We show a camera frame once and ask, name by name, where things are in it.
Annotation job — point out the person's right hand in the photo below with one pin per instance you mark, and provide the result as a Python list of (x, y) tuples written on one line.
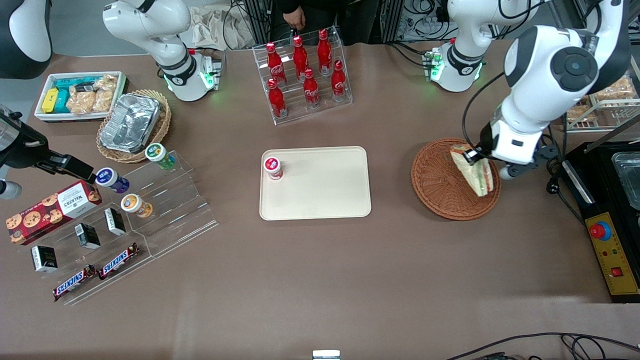
[(295, 19)]

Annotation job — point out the red emergency stop button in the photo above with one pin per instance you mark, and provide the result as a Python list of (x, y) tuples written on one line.
[(600, 230)]

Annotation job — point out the red-lid small can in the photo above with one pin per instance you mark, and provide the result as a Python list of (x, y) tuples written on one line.
[(273, 167)]

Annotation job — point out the red cola bottle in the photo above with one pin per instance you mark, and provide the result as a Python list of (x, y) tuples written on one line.
[(300, 57), (339, 82), (324, 52), (276, 100), (311, 90), (276, 65)]

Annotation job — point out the white plastic bin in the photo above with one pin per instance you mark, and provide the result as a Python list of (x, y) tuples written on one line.
[(45, 117)]

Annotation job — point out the black appliance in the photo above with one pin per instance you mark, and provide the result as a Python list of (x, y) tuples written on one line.
[(600, 200)]

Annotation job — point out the aluminium foil tray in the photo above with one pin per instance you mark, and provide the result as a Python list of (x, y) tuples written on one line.
[(130, 122)]

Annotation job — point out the person in black clothing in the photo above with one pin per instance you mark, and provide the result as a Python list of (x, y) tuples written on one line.
[(320, 10)]

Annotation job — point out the white device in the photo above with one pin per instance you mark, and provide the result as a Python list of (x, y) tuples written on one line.
[(326, 355)]

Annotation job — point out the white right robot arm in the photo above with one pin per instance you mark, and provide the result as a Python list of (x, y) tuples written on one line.
[(165, 30)]

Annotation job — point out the black metal frame post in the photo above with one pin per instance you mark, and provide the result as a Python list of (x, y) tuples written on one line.
[(392, 20), (260, 25)]

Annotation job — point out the clear acrylic stepped stand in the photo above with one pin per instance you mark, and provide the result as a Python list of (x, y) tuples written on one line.
[(65, 260), (185, 215)]

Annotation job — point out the steel pan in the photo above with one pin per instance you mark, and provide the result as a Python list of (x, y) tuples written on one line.
[(627, 180)]

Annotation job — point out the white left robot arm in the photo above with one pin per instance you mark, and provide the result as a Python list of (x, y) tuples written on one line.
[(540, 75)]

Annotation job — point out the person's right forearm black sleeve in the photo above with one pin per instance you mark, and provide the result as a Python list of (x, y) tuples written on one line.
[(287, 5)]

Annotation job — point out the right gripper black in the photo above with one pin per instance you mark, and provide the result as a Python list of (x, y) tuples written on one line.
[(26, 151)]

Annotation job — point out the clear acrylic bottle rack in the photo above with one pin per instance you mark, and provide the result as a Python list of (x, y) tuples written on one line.
[(325, 107)]

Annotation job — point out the yellow small box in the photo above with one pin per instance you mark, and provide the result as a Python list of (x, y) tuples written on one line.
[(50, 100)]

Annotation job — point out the orange small can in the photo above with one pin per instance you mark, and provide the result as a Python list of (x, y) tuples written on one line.
[(135, 205)]

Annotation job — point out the small black box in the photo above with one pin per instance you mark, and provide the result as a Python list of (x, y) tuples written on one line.
[(115, 221), (44, 259), (87, 236)]

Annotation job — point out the teal snack box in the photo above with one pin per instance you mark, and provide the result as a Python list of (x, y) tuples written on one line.
[(72, 81), (63, 102)]

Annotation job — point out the yellow control panel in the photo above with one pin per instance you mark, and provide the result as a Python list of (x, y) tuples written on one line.
[(620, 250)]

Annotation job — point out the clear cracker bag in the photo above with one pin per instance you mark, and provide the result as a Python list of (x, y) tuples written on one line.
[(105, 92), (81, 102)]

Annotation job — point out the round brown wicker basket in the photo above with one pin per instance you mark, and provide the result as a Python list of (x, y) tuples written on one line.
[(435, 185)]

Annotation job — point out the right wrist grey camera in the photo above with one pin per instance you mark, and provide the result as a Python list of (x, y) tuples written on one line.
[(9, 190)]

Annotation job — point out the clear snack bag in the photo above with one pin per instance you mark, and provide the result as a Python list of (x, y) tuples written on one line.
[(617, 90), (582, 112)]

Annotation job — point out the green-lid small can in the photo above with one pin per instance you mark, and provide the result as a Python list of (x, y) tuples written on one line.
[(159, 154)]

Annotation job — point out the red cookie box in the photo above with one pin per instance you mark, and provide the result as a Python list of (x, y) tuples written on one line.
[(50, 212)]

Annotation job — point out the beige plastic tray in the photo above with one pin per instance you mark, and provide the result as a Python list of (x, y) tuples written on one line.
[(320, 190)]

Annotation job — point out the triangular sandwich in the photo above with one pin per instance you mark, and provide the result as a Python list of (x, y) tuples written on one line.
[(480, 180)]

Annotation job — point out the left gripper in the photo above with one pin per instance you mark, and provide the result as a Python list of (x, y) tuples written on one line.
[(484, 137)]

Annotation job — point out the crumpled beige bag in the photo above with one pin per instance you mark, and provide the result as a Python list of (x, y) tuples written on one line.
[(205, 30)]

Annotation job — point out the Snickers chocolate bar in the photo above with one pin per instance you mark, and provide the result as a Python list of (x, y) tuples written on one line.
[(119, 261), (74, 283)]

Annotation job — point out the oval light wicker basket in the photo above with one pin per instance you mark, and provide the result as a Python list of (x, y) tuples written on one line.
[(162, 125)]

